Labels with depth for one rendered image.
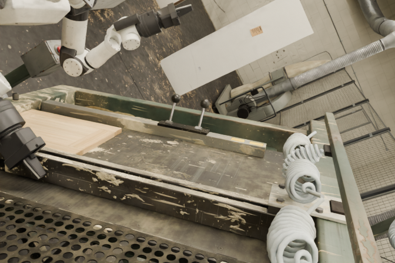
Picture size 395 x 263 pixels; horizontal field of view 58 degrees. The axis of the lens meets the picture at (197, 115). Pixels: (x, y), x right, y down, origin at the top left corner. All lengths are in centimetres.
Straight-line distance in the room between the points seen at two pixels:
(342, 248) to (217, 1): 883
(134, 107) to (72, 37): 44
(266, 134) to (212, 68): 352
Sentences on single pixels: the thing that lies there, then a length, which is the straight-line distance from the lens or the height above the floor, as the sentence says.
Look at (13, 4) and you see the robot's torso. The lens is 116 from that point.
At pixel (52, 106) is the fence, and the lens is 162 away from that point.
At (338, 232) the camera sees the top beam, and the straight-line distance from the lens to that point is 77.
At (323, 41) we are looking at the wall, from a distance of 933.
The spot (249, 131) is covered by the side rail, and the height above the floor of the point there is 161.
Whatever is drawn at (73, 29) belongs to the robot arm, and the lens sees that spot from 146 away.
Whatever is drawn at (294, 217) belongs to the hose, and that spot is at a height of 186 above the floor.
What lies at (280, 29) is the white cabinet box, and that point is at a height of 171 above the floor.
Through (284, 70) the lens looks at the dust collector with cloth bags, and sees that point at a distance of 699.
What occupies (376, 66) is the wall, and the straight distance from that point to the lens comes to 962.
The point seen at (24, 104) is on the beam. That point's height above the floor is 90.
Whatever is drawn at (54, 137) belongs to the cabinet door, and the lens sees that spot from 130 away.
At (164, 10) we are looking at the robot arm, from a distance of 140.
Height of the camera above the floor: 198
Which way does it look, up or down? 21 degrees down
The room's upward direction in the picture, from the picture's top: 66 degrees clockwise
